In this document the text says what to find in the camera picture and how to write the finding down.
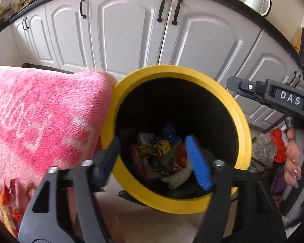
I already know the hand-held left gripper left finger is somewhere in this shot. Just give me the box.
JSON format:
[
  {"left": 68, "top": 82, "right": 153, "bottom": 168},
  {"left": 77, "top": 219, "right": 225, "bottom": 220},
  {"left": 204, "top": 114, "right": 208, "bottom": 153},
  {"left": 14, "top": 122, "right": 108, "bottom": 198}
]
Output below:
[{"left": 18, "top": 137, "right": 122, "bottom": 243}]

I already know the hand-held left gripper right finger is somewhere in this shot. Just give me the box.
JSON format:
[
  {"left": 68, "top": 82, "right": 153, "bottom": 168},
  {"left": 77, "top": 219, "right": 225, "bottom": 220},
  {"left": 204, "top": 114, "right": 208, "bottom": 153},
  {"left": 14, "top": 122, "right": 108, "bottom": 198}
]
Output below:
[{"left": 184, "top": 135, "right": 287, "bottom": 243}]

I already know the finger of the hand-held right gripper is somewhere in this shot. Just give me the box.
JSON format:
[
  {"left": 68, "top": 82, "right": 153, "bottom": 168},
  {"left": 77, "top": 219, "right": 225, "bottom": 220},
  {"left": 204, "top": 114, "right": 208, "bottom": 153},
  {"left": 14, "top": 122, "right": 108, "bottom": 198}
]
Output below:
[
  {"left": 238, "top": 92, "right": 269, "bottom": 104},
  {"left": 227, "top": 76, "right": 268, "bottom": 96}
]

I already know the red plastic bag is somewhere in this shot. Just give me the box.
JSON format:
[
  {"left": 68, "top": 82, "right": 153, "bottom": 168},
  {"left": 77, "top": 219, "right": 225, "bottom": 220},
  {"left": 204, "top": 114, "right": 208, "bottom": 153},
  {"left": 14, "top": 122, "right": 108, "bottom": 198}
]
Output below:
[{"left": 175, "top": 144, "right": 190, "bottom": 169}]

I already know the silvery snack wrapper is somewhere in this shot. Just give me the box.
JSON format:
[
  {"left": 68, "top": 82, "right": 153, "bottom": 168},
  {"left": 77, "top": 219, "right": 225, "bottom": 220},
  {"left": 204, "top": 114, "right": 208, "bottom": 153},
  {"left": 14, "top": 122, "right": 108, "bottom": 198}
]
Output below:
[{"left": 146, "top": 156, "right": 179, "bottom": 176}]

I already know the blue plastic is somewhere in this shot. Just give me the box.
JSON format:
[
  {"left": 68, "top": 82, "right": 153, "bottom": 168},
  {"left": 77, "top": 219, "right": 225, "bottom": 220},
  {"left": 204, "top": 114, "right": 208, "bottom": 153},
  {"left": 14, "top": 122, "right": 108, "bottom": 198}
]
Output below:
[{"left": 161, "top": 123, "right": 183, "bottom": 143}]

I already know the yellow round trash bin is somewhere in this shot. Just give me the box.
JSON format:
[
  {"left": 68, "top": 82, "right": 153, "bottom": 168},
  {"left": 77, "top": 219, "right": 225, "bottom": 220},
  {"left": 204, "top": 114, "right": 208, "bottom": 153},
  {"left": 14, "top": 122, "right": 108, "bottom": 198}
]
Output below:
[{"left": 100, "top": 64, "right": 252, "bottom": 213}]

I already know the person's right hand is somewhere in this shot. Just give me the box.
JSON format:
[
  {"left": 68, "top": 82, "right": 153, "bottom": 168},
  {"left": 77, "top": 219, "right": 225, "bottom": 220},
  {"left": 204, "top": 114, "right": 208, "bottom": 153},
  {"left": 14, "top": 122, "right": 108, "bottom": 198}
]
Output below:
[{"left": 284, "top": 127, "right": 304, "bottom": 189}]

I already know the white foam wrapper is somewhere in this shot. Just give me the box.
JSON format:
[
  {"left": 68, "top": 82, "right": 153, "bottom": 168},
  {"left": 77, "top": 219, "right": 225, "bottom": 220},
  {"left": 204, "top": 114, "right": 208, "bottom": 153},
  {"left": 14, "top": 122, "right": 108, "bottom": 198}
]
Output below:
[{"left": 162, "top": 167, "right": 196, "bottom": 189}]

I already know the orange snack packet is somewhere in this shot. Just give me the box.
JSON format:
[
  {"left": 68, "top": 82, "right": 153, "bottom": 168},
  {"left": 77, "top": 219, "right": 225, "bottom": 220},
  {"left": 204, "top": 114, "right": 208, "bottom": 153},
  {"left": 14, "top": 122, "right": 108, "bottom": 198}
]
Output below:
[{"left": 130, "top": 144, "right": 148, "bottom": 181}]

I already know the white cabinet door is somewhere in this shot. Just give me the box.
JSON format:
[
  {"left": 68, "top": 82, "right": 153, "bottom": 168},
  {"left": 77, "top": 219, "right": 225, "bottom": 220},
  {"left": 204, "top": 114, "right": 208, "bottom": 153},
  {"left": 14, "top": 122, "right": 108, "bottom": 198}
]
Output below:
[
  {"left": 25, "top": 5, "right": 60, "bottom": 69},
  {"left": 44, "top": 0, "right": 92, "bottom": 72},
  {"left": 232, "top": 30, "right": 304, "bottom": 131},
  {"left": 11, "top": 15, "right": 29, "bottom": 65},
  {"left": 88, "top": 0, "right": 175, "bottom": 79},
  {"left": 164, "top": 0, "right": 263, "bottom": 86}
]

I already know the red and white packet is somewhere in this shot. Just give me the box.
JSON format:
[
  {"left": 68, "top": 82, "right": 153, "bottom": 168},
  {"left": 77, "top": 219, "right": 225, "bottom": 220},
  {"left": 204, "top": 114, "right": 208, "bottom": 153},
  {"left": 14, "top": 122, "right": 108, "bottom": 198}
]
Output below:
[{"left": 270, "top": 128, "right": 290, "bottom": 164}]

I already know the yellow snack packet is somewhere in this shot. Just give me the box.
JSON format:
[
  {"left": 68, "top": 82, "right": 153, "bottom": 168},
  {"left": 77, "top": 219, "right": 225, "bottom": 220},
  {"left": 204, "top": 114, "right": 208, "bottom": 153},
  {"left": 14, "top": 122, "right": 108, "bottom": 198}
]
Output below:
[{"left": 137, "top": 140, "right": 172, "bottom": 157}]

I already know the clear plastic bag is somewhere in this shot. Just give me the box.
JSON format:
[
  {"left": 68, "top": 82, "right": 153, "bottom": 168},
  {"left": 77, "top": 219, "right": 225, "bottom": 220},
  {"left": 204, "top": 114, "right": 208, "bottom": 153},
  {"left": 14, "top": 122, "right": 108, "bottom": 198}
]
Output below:
[{"left": 251, "top": 132, "right": 278, "bottom": 166}]

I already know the brown wooden board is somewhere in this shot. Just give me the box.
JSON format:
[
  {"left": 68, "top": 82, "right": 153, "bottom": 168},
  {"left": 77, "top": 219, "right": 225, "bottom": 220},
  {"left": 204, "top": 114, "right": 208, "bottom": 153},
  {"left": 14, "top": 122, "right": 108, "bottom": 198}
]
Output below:
[{"left": 292, "top": 28, "right": 303, "bottom": 54}]

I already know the pink printed blanket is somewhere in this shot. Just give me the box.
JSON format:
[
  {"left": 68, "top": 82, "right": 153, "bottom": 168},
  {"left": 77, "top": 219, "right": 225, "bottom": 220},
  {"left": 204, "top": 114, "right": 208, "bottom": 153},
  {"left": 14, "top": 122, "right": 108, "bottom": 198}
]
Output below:
[{"left": 0, "top": 65, "right": 117, "bottom": 238}]

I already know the white kettle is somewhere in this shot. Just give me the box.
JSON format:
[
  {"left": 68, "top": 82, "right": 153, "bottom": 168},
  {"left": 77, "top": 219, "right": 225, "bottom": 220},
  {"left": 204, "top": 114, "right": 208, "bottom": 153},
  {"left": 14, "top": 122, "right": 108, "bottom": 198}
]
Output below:
[{"left": 244, "top": 0, "right": 272, "bottom": 17}]

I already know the group of condiment bottles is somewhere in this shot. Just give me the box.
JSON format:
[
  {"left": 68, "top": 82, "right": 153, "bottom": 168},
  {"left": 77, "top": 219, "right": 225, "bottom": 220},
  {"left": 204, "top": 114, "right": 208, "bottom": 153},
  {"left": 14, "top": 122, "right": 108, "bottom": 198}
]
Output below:
[{"left": 15, "top": 0, "right": 38, "bottom": 9}]

